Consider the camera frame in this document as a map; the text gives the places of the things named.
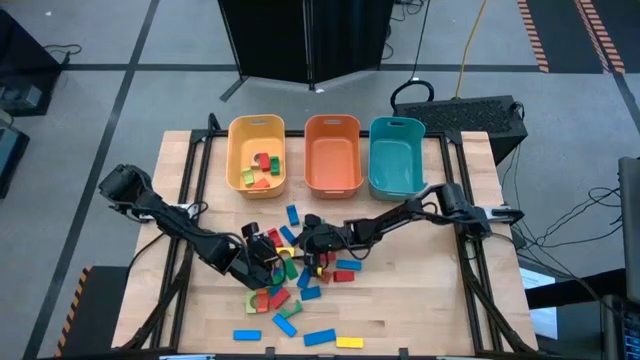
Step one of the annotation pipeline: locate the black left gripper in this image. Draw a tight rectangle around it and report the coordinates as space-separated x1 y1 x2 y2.
227 239 282 292

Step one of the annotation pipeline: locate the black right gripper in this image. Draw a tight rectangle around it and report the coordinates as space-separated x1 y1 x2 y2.
298 223 349 276

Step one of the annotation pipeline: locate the large blue flat block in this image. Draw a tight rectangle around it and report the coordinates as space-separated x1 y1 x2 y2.
303 328 337 347

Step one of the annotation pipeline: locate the orange plastic bin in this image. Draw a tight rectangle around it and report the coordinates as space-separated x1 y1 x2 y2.
303 113 365 200

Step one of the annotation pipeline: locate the teal plastic bin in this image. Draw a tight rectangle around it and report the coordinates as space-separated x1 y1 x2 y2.
368 115 428 202

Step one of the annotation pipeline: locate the yellow plastic bin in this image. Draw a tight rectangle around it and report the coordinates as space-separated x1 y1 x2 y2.
225 113 288 200

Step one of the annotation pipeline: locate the black hazard-striped floor mat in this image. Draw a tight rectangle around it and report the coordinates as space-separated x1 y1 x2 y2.
53 264 132 359

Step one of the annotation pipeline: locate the black computer case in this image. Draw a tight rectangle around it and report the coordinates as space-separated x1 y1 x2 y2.
393 94 530 166

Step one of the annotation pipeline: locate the black curtain panel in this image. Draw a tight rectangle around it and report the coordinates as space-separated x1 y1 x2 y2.
308 0 396 85
217 0 312 85

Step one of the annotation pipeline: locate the white paper sheet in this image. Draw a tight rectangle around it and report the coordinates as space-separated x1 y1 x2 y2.
518 267 559 342

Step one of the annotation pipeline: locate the dark monitor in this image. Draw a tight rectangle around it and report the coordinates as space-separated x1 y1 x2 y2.
0 119 30 200

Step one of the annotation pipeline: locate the grey monitor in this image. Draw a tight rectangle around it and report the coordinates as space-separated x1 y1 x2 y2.
617 155 640 305

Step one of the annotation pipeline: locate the black equipment cart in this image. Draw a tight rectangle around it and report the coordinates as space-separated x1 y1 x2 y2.
0 8 62 119

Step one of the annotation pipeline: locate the black table frame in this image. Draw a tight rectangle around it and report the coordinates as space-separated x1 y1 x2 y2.
113 112 540 357

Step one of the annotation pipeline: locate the black divider post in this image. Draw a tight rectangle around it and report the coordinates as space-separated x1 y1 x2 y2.
305 0 317 94

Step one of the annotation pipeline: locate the black hanging cable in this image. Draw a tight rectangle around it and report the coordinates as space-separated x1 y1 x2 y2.
389 0 436 110

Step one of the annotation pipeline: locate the yellow hanging cable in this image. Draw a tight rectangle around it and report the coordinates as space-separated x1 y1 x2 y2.
453 0 489 99

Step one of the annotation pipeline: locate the black floor cable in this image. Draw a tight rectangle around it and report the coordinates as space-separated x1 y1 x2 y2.
42 43 84 67

